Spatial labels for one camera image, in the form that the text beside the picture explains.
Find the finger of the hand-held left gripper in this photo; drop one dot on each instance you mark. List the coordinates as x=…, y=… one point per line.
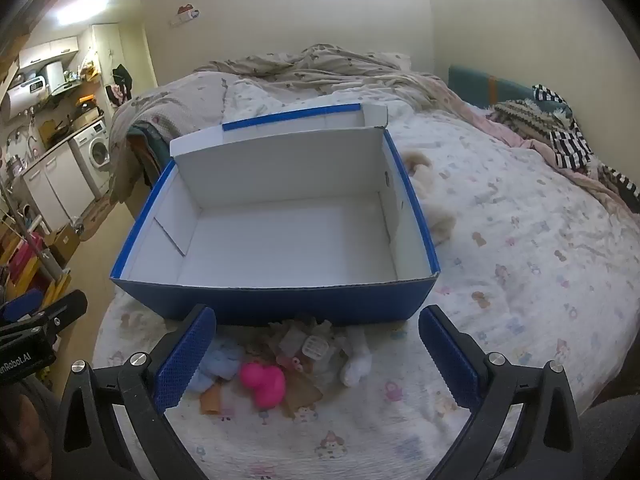
x=22, y=307
x=62, y=310

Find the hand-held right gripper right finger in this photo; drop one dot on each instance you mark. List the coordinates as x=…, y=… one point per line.
x=447, y=360

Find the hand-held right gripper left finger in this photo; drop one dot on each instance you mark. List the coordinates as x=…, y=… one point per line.
x=185, y=360

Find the light blue fluffy cloth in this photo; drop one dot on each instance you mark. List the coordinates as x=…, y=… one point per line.
x=220, y=362

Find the small orange soft toy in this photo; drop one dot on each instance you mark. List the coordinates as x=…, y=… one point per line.
x=212, y=400

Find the pink rubber duck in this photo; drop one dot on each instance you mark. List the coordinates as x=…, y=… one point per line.
x=262, y=382

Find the beige card piece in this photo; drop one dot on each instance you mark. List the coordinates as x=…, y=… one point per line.
x=302, y=395

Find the clear plastic packet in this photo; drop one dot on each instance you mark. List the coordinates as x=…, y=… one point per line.
x=315, y=347

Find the blue cardboard box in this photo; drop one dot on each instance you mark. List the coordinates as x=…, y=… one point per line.
x=290, y=240

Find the yellow wooden rack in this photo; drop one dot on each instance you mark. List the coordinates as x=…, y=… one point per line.
x=55, y=287

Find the red bag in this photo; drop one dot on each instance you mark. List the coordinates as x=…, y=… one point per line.
x=21, y=265

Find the metal drying rack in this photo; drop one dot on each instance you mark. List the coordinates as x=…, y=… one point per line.
x=42, y=252

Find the brown cardboard box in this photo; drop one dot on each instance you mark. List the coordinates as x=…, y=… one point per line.
x=64, y=245

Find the patterned door mat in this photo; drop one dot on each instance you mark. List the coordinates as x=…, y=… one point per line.
x=96, y=220

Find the small pink toy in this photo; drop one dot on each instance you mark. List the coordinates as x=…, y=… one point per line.
x=292, y=362

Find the white floor cabinet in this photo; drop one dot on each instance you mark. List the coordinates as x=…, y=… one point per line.
x=55, y=185

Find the white washing machine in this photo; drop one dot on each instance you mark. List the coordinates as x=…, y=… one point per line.
x=95, y=150

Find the beige plush toy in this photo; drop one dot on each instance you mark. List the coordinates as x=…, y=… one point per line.
x=430, y=185

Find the dark teal cloth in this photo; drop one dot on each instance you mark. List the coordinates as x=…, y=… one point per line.
x=150, y=155

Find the white water heater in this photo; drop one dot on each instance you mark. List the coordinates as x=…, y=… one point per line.
x=22, y=100

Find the white cylinder appliance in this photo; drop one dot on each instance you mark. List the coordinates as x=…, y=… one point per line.
x=52, y=77

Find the dark hanging clothes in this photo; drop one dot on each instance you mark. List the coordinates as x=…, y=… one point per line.
x=121, y=82

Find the pink blanket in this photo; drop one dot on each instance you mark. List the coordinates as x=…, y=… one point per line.
x=500, y=125

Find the black white striped cloth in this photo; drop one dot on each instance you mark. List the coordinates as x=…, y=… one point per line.
x=570, y=145

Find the patterned crochet blanket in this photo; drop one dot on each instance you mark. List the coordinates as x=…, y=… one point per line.
x=520, y=115

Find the teal headboard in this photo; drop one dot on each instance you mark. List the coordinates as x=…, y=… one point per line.
x=470, y=85

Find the ceiling light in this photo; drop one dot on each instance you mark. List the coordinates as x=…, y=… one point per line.
x=82, y=7

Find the beige patterned quilt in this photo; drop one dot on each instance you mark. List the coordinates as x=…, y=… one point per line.
x=320, y=67

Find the white wall cabinets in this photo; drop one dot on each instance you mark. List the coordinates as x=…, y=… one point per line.
x=50, y=51

